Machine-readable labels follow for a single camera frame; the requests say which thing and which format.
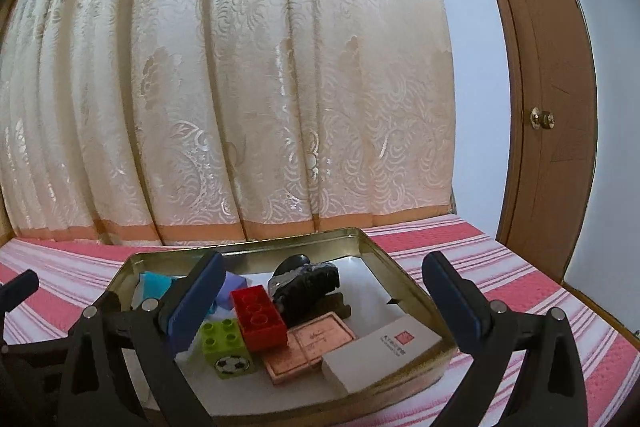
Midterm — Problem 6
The blue toy brick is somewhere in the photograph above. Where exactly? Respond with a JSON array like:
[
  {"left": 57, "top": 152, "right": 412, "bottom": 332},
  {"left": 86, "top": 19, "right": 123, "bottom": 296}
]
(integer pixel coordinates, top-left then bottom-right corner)
[{"left": 136, "top": 271, "right": 179, "bottom": 301}]

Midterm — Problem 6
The brass door knob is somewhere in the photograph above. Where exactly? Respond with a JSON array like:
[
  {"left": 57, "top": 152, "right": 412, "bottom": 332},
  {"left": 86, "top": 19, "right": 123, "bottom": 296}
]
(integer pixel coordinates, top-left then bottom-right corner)
[{"left": 529, "top": 107, "right": 555, "bottom": 130}]

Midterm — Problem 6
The white paper tray liner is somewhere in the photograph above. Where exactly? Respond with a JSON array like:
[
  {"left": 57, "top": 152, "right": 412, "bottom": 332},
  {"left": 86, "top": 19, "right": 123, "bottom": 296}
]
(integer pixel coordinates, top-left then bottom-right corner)
[{"left": 131, "top": 253, "right": 442, "bottom": 417}]

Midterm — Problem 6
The purple toy brick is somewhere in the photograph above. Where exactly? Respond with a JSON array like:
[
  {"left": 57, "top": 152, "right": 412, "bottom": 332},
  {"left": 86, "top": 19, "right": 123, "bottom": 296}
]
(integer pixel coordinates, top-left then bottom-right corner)
[{"left": 209, "top": 271, "right": 247, "bottom": 314}]

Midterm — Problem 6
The white card box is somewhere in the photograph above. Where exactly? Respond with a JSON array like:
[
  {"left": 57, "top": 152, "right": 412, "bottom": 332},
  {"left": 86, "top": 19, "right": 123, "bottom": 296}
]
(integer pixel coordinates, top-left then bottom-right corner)
[{"left": 321, "top": 315, "right": 442, "bottom": 395}]

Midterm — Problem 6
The cream floral curtain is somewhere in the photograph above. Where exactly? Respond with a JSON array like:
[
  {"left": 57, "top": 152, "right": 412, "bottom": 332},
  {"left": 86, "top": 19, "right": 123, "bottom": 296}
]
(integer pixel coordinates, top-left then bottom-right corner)
[{"left": 1, "top": 0, "right": 456, "bottom": 245}]

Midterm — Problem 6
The red toy brick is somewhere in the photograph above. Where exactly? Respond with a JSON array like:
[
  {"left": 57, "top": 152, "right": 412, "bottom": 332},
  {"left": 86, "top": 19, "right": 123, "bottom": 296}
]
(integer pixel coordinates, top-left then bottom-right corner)
[{"left": 231, "top": 286, "right": 288, "bottom": 352}]

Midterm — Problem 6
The dark brown wooden stand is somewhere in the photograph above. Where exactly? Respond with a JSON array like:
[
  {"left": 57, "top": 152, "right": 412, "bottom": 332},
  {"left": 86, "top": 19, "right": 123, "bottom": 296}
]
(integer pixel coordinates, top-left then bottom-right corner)
[{"left": 284, "top": 290, "right": 353, "bottom": 327}]

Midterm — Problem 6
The brown wooden door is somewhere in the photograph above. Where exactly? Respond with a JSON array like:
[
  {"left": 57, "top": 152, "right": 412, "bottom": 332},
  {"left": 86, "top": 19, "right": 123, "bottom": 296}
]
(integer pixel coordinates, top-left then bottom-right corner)
[{"left": 497, "top": 0, "right": 597, "bottom": 282}]

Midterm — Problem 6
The green toy brick with football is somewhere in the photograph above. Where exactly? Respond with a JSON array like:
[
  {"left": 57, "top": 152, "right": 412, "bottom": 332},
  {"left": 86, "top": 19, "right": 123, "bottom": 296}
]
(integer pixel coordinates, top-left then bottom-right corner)
[{"left": 200, "top": 319, "right": 256, "bottom": 379}]

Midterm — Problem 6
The black white small object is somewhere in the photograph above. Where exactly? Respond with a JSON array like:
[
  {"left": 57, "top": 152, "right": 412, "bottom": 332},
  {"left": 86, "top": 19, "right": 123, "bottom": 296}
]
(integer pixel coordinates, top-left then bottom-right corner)
[{"left": 267, "top": 254, "right": 340, "bottom": 309}]

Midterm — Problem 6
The gold metal tin tray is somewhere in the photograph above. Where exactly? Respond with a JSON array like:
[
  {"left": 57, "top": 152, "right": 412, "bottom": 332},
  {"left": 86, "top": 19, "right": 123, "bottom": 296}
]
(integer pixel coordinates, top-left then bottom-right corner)
[{"left": 102, "top": 227, "right": 459, "bottom": 425}]

